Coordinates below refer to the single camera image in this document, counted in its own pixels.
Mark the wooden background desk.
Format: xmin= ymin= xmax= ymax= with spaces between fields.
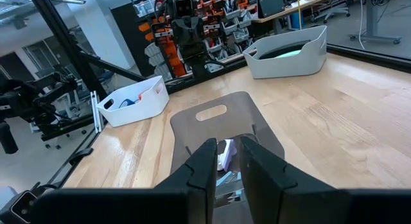
xmin=252 ymin=0 xmax=341 ymax=24

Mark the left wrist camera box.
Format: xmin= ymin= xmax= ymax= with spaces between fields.
xmin=172 ymin=0 xmax=194 ymax=19

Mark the blue waste bin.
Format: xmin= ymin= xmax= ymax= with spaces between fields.
xmin=290 ymin=12 xmax=304 ymax=29

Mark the lilac staple remover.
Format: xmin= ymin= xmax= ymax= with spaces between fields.
xmin=216 ymin=139 xmax=238 ymax=173

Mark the light grey plastic bin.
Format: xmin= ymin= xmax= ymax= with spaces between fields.
xmin=243 ymin=24 xmax=328 ymax=80

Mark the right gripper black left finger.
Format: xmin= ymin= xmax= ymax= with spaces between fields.
xmin=153 ymin=137 xmax=218 ymax=224

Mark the grey desk foot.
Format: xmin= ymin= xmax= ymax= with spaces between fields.
xmin=348 ymin=0 xmax=402 ymax=45

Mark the yellow hanging cable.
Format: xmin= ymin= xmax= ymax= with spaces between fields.
xmin=295 ymin=0 xmax=303 ymax=31

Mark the white floor cable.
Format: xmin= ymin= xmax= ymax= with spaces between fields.
xmin=358 ymin=0 xmax=367 ymax=50

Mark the dark blue tape roll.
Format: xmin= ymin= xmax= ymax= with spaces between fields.
xmin=118 ymin=98 xmax=136 ymax=109

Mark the black table-level camera box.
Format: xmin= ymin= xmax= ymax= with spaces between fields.
xmin=0 ymin=182 xmax=58 ymax=224

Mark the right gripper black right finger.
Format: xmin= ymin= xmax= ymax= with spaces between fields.
xmin=239 ymin=135 xmax=351 ymax=224

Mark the white plastic bin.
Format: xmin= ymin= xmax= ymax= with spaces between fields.
xmin=96 ymin=75 xmax=170 ymax=128

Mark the dark grey desk panel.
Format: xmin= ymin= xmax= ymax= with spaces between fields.
xmin=258 ymin=0 xmax=285 ymax=19

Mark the pale blue staple remover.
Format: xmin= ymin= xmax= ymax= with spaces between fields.
xmin=215 ymin=171 xmax=243 ymax=202

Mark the smoky translucent plastic bin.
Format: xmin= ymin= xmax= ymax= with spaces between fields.
xmin=169 ymin=90 xmax=286 ymax=224

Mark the orange and grey bin rack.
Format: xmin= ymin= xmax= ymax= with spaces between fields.
xmin=133 ymin=0 xmax=258 ymax=79

